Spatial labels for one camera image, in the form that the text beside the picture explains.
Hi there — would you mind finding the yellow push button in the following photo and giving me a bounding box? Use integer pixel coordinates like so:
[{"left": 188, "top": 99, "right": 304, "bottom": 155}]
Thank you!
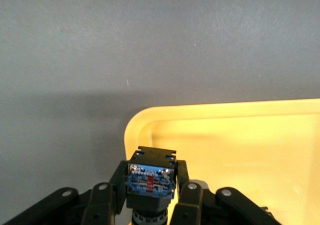
[{"left": 126, "top": 146, "right": 179, "bottom": 225}]

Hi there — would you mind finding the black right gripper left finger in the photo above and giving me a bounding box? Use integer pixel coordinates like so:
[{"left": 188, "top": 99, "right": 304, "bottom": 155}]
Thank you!
[{"left": 2, "top": 159, "right": 130, "bottom": 225}]

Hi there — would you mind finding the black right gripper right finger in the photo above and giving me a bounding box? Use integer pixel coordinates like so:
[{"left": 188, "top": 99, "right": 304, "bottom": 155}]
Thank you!
[{"left": 169, "top": 159, "right": 283, "bottom": 225}]

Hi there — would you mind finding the yellow plastic tray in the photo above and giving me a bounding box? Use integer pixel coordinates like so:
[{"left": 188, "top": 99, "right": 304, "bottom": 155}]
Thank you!
[{"left": 123, "top": 98, "right": 320, "bottom": 225}]

